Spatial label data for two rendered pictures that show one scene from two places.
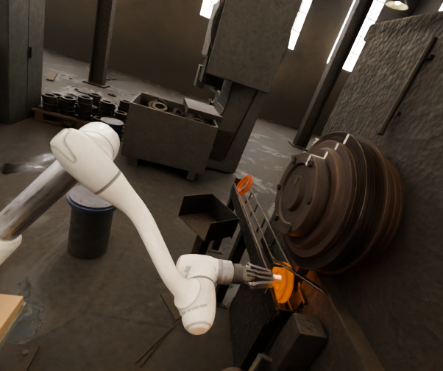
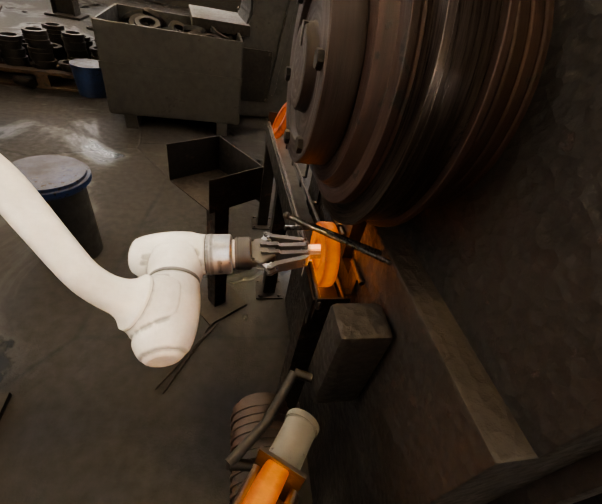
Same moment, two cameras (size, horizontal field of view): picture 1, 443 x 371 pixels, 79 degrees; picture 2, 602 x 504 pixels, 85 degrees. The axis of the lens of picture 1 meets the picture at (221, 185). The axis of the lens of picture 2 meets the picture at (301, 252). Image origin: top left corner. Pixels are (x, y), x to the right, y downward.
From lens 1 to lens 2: 0.42 m
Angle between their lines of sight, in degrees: 18
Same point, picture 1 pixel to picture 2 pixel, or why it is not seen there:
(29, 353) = not seen: outside the picture
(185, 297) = (122, 310)
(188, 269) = (145, 259)
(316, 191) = (331, 26)
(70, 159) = not seen: outside the picture
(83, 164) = not seen: outside the picture
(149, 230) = (5, 197)
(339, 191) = (388, 12)
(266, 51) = not seen: outside the picture
